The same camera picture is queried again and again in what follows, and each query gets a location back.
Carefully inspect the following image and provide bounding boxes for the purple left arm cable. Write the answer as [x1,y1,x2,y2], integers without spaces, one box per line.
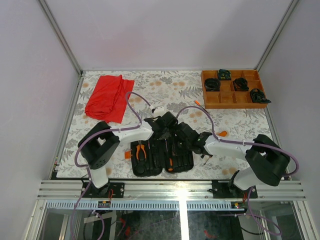
[74,91,155,181]

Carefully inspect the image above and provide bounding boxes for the red folded cloth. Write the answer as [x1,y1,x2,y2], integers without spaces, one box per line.
[84,75,135,124]

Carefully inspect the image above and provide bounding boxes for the small orange black screwdriver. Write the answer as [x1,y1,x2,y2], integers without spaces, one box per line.
[203,155,213,166]

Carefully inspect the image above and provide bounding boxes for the large black handled screwdriver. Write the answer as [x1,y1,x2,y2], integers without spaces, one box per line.
[165,139,173,172]

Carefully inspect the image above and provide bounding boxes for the orange compartment tray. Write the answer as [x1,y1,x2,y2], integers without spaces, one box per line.
[201,69,267,109]

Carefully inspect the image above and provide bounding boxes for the black strap bundle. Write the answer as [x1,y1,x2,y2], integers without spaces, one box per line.
[204,77,222,93]
[216,69,232,81]
[249,88,272,105]
[232,77,249,92]

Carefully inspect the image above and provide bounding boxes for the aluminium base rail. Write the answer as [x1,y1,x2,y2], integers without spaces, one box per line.
[36,180,307,212]

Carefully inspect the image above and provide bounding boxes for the orange black pliers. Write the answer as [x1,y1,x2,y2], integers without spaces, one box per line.
[136,141,147,161]

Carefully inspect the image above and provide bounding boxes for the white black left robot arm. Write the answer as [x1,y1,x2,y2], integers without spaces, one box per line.
[74,112,178,198]

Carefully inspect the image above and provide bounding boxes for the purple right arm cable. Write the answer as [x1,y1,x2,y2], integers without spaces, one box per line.
[174,106,300,180]

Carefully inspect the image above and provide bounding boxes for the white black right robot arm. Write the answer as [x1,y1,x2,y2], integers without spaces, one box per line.
[173,122,290,198]

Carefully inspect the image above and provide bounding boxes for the black plastic tool case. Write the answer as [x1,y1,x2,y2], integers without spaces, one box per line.
[124,136,194,178]

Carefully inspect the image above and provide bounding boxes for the small orange tipped precision screwdriver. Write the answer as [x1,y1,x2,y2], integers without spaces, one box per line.
[194,100,209,114]

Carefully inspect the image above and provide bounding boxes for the black orange stubby screwdriver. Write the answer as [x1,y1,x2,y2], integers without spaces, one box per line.
[217,130,228,137]

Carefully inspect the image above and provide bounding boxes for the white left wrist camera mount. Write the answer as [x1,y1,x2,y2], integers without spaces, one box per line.
[150,105,167,118]

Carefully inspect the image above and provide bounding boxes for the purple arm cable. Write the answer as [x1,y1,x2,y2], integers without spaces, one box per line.
[74,91,155,181]
[174,106,300,180]

